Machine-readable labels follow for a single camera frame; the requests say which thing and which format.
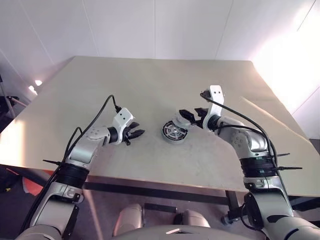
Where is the round black silver disc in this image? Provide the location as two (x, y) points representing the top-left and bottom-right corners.
(161, 120), (188, 140)

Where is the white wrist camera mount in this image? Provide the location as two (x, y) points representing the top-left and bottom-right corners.
(111, 107), (136, 145)
(199, 84), (226, 131)

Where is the silver robot thigh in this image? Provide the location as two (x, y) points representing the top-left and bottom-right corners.
(112, 202), (146, 236)
(174, 209), (211, 229)

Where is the silver left robot thigh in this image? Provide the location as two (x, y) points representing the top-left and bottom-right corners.
(112, 202), (146, 236)

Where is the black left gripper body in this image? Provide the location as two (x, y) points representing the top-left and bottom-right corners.
(122, 126), (135, 147)

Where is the grey table caster wheel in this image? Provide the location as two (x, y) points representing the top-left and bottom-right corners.
(219, 216), (238, 227)

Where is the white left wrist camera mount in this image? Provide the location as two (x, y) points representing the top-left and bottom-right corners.
(111, 107), (136, 145)

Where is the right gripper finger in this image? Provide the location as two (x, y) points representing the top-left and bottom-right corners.
(194, 107), (208, 118)
(178, 109), (196, 124)

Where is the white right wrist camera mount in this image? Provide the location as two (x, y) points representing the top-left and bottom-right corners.
(199, 84), (226, 131)

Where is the orange object under table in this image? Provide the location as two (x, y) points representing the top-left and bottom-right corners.
(21, 174), (42, 196)

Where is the grey robot torso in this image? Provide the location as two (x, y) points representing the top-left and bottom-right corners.
(109, 224), (213, 240)

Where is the dark equipment stand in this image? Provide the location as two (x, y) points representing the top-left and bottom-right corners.
(0, 72), (26, 118)

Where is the black metal table frame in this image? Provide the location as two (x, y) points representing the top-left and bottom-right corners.
(0, 163), (320, 226)

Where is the silver right robot thigh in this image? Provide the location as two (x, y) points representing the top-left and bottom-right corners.
(174, 209), (211, 229)

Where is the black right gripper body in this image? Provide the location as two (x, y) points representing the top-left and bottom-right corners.
(192, 113), (209, 130)

